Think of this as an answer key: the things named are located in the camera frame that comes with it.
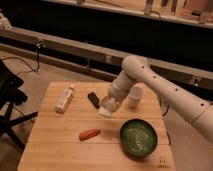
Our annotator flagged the green ceramic bowl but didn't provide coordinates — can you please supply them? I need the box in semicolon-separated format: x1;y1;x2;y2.
120;119;158;158

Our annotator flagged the black cable on floor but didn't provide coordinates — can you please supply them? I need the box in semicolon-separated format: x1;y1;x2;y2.
0;41;44;76

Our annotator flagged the orange carrot toy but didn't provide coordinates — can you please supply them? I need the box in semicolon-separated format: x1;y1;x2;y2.
79;129;101;141

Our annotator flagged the white sponge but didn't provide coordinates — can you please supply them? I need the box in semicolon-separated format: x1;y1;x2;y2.
98;107;112;118

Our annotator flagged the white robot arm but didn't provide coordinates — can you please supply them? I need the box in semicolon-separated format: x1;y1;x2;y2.
100;55;213;142

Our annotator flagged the black rectangular block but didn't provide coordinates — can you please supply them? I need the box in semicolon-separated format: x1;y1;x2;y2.
88;92;100;109

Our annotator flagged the white plastic cup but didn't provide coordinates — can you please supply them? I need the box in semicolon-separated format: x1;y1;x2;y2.
128;86;143;108

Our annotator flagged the white plastic bottle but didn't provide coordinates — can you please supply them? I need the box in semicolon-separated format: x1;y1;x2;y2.
54;85;75;113

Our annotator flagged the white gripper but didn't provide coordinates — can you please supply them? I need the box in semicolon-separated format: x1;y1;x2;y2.
101;71;136;113

